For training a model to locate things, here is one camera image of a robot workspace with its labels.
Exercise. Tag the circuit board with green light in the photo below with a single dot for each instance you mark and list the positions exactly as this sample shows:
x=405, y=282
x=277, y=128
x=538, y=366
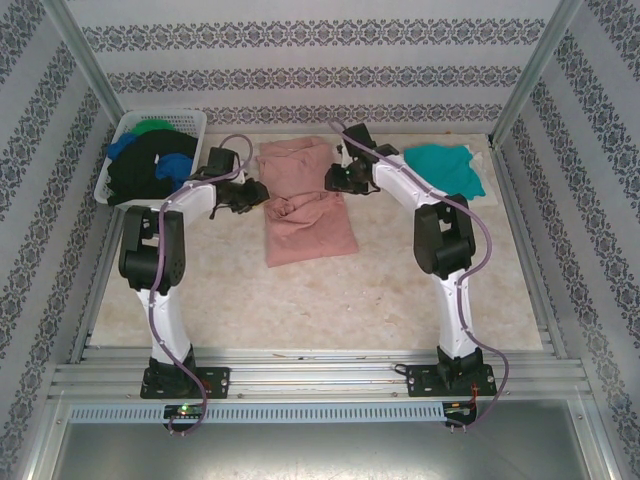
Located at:
x=185, y=411

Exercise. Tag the green garment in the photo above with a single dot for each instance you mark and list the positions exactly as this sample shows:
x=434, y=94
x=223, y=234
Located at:
x=152, y=126

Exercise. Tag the black garment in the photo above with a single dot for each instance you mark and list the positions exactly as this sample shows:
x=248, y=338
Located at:
x=145, y=160

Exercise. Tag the aluminium frame post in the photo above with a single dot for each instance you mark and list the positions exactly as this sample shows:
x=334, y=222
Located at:
x=87, y=55
x=535, y=70

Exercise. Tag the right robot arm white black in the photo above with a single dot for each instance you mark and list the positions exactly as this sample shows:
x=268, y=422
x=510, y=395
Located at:
x=455, y=320

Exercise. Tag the white plastic laundry basket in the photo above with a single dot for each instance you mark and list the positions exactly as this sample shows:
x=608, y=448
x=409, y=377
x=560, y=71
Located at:
x=190, y=122

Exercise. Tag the pink t-shirt with pixel print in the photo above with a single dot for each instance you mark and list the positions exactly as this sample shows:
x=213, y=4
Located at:
x=310, y=230

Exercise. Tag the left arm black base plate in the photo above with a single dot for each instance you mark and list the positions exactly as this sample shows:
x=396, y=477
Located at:
x=215, y=382

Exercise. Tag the aluminium mounting rail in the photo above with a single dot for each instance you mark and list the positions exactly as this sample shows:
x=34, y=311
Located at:
x=310, y=372

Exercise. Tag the blue garment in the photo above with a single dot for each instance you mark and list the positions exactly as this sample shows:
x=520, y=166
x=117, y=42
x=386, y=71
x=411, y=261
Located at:
x=120, y=146
x=175, y=167

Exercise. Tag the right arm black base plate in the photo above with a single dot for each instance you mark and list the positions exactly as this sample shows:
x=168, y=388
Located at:
x=422, y=382

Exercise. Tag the teal folded t-shirt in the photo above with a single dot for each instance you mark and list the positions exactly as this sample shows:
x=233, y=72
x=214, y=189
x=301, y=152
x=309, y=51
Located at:
x=445, y=167

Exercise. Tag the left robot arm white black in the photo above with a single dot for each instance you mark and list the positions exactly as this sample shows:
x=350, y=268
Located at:
x=167, y=325

